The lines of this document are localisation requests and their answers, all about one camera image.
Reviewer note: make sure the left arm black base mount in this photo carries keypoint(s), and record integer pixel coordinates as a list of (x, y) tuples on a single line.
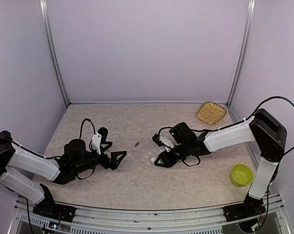
[(50, 209)]

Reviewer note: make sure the lime green bowl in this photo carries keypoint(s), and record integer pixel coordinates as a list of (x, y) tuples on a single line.
[(241, 175)]

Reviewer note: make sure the right aluminium frame post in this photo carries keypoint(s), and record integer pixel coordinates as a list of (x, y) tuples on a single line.
[(242, 52)]

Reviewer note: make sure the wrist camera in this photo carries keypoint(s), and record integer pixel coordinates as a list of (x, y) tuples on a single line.
[(98, 137), (161, 140)]

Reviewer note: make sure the white pill bottle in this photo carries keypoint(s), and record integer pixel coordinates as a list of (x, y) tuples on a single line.
[(153, 159)]

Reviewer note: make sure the clear plastic pill organizer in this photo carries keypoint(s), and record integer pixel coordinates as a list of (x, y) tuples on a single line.
[(143, 150)]

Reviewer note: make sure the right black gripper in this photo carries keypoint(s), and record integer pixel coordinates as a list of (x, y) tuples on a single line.
[(168, 163)]

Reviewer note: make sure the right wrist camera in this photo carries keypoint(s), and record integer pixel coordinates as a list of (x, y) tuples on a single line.
[(161, 140)]

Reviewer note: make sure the aluminium frame post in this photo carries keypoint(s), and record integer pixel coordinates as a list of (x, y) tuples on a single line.
[(242, 52), (52, 51)]

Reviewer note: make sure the woven bamboo tray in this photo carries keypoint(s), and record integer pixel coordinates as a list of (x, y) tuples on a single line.
[(211, 113)]

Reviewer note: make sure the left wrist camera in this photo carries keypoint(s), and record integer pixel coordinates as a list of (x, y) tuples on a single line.
[(98, 137)]

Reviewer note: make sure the left aluminium frame post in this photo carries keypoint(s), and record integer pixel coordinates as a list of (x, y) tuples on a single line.
[(52, 51)]

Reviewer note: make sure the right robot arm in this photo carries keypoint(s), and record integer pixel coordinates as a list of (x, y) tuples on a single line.
[(262, 128)]

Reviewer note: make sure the front aluminium rail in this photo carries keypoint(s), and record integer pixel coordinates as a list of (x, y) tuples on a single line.
[(203, 220)]

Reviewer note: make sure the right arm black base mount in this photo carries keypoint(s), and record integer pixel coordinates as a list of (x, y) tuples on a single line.
[(248, 208)]

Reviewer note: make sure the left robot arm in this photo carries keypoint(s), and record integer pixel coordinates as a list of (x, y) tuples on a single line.
[(61, 170)]

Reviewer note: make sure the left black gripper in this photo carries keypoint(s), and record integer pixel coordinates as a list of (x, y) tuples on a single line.
[(113, 164)]

